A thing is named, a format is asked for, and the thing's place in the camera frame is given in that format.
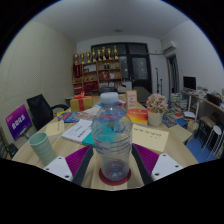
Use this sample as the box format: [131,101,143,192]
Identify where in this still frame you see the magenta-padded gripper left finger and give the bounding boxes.
[43,144,95,186]

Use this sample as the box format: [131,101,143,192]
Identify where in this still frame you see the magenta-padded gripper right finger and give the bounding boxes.
[131,143,184,186]

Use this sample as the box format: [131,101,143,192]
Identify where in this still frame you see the clear plastic water bottle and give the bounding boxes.
[90,91,134,183]

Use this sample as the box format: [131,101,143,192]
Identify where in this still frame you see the teal book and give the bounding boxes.
[81,131,96,148]

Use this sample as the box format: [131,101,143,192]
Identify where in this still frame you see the yellow paper envelope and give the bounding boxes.
[131,123,170,154]

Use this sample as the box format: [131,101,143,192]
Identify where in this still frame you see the white printed booklet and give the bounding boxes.
[61,118,94,144]

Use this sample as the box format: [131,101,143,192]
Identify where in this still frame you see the pale green ribbed cup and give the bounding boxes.
[28,132,58,167]

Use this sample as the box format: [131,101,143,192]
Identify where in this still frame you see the small beige notepad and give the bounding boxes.
[45,119,66,138]

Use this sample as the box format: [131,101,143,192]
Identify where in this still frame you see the flat round red coaster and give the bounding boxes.
[98,167,132,187]

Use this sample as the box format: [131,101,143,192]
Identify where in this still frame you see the colourful magazine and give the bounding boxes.
[57,111,83,124]

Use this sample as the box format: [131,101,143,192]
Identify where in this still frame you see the orange red book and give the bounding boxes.
[126,108,149,126]

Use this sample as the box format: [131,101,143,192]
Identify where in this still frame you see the pink flowers in white pot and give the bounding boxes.
[145,93,169,128]

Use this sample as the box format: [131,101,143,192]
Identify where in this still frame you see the yellow gift box red ribbon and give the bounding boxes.
[69,91,94,113]

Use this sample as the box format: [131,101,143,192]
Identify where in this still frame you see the black office chair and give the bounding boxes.
[26,93,70,132]

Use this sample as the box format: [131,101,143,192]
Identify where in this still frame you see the orange standing card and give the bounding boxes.
[124,89,138,111]

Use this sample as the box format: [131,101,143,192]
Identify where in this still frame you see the white round stool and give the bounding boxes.
[203,124,223,158]

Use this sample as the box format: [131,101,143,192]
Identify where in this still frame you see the purple sign board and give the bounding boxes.
[5,104,33,142]

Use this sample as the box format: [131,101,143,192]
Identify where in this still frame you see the wooden shelf unit with trophies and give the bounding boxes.
[72,45,123,96]

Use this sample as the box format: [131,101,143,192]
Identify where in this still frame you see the black computer monitor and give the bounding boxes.
[182,76,197,91]

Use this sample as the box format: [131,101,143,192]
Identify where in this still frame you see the white wall air conditioner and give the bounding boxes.
[161,40,178,55]

